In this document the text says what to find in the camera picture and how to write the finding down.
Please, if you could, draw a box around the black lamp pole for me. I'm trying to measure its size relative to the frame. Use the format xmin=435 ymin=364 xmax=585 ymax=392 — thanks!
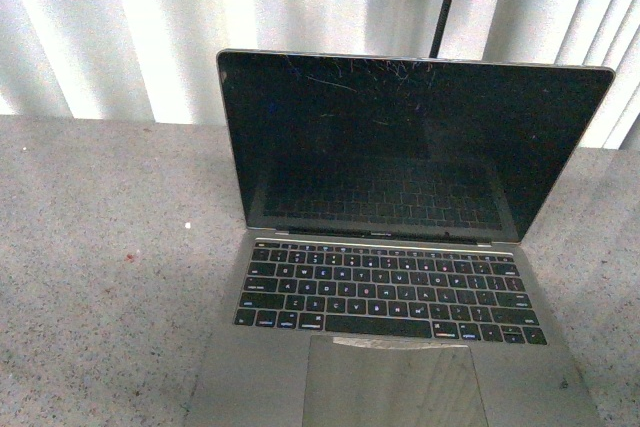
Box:
xmin=429 ymin=0 xmax=453 ymax=59

